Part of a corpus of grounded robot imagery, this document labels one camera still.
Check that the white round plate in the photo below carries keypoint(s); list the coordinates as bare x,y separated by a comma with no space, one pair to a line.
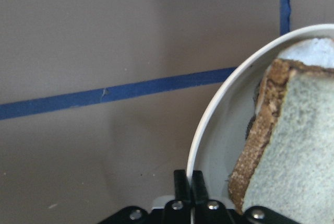
220,135

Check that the bread slice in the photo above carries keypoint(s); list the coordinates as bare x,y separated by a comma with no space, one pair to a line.
287,162

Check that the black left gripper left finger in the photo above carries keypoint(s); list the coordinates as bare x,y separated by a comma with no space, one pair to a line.
182,187

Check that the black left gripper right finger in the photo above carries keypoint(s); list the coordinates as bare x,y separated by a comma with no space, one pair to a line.
199,190

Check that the fried egg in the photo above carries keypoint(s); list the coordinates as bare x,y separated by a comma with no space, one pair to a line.
311,52

